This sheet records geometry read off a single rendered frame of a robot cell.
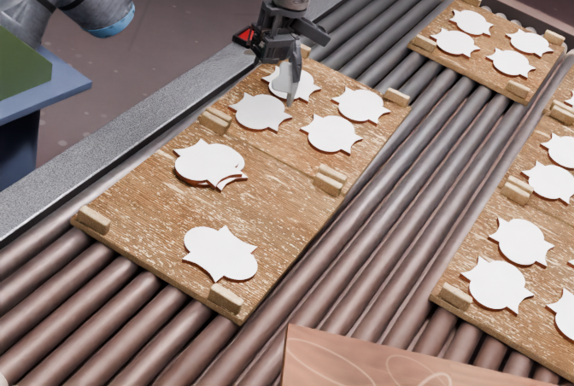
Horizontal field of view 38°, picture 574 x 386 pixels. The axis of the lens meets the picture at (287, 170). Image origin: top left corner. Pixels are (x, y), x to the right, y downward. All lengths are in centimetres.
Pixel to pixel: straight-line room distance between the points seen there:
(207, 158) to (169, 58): 208
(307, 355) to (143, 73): 246
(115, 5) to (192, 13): 216
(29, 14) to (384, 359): 101
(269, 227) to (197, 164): 19
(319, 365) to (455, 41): 133
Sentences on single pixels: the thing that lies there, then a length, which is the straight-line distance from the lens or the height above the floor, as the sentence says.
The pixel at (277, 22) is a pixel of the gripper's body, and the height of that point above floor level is 118.
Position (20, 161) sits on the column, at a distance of 200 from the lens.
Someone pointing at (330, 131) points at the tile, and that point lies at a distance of 182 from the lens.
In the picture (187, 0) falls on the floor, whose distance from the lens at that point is 416.
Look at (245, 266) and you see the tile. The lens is 145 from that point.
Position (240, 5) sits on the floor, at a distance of 423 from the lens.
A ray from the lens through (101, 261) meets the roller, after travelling 146.
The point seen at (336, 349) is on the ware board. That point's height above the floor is 104.
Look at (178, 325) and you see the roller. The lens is 138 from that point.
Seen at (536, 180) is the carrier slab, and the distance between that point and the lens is 195.
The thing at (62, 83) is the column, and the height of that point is 87.
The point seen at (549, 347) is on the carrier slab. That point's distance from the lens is 159.
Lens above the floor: 197
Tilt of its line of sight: 37 degrees down
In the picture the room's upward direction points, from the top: 18 degrees clockwise
